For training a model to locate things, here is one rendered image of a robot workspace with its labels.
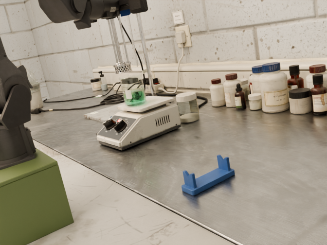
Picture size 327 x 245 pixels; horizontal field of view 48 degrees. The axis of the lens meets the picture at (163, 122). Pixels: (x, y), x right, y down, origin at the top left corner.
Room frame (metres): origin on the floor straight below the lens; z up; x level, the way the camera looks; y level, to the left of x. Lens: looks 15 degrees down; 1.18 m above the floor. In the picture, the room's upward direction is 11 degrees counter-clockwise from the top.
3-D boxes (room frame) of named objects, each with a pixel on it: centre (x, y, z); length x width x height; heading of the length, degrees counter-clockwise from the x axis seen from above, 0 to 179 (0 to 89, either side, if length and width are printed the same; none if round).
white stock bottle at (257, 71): (1.07, -0.31, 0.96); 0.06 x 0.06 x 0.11
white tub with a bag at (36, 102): (1.81, 0.63, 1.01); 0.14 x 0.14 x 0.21
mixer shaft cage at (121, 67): (1.37, 0.11, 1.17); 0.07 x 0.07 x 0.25
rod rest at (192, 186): (0.59, -0.06, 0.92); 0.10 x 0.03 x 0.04; 122
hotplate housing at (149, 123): (0.97, 0.06, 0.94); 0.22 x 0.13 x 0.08; 125
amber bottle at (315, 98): (0.87, -0.39, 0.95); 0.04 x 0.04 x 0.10
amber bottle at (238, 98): (1.05, -0.24, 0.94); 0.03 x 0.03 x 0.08
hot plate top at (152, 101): (0.98, 0.04, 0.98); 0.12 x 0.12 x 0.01; 35
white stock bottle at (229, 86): (1.11, -0.23, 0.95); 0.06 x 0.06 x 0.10
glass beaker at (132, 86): (0.97, 0.06, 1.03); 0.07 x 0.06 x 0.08; 16
